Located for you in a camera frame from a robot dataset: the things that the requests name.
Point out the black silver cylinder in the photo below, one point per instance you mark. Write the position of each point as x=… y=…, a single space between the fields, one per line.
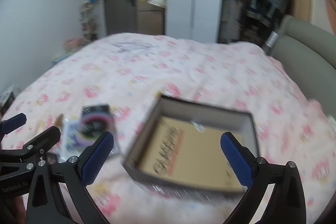
x=271 y=40

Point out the black cardboard box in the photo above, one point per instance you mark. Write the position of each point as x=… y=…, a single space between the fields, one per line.
x=183 y=111

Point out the white storage rack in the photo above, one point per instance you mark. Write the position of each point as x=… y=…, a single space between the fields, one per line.
x=88 y=22

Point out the beige cabinet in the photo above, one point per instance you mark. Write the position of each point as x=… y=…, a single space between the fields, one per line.
x=149 y=16

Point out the grey-green bed headboard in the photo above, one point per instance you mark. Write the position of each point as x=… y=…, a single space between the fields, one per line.
x=307 y=56

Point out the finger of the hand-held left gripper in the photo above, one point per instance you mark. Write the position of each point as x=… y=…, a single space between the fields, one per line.
x=44 y=138
x=13 y=121

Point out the pink printed blanket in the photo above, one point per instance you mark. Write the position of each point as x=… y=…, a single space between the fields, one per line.
x=183 y=69

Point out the pink plush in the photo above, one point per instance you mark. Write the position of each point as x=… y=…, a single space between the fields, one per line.
x=72 y=44

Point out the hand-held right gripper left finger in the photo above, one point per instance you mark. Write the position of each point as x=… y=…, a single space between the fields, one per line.
x=97 y=158

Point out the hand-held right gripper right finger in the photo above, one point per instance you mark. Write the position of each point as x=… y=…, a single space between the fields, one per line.
x=236 y=161

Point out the black screen protector packet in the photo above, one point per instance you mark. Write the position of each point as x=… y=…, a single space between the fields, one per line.
x=95 y=119

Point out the brown printed cardboard sheet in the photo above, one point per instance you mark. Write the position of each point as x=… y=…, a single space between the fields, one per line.
x=199 y=155

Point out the bead kit package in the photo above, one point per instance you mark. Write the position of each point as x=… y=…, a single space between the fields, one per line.
x=70 y=138

